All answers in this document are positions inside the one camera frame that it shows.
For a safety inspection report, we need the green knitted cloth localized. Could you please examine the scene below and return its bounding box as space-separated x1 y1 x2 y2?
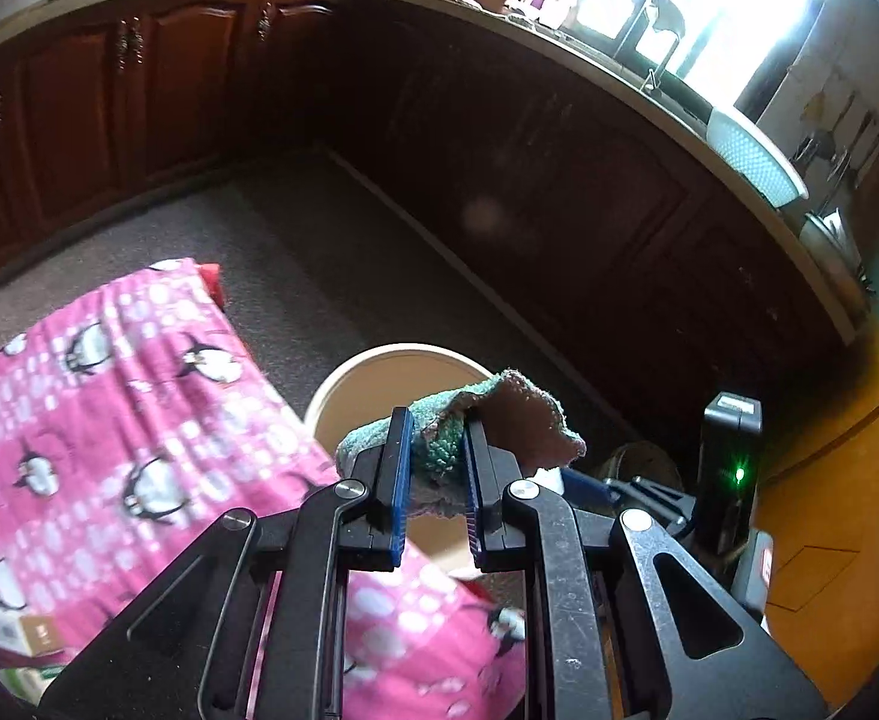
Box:
333 367 589 519

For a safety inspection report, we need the round beige trash bin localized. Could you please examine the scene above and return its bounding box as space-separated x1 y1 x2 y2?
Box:
304 343 491 582

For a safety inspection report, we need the kitchen faucet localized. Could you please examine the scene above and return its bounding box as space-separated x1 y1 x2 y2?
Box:
613 0 686 96

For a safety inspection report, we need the black device green light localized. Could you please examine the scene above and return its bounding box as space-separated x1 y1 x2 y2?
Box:
693 392 763 556

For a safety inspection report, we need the pink penguin tablecloth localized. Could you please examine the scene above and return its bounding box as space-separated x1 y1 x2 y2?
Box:
0 259 526 718

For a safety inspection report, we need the white green medicine box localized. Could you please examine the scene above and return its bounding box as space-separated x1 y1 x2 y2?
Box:
0 610 64 658

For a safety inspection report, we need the white plastic basket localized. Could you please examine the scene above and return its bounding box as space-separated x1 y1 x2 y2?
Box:
706 107 809 208

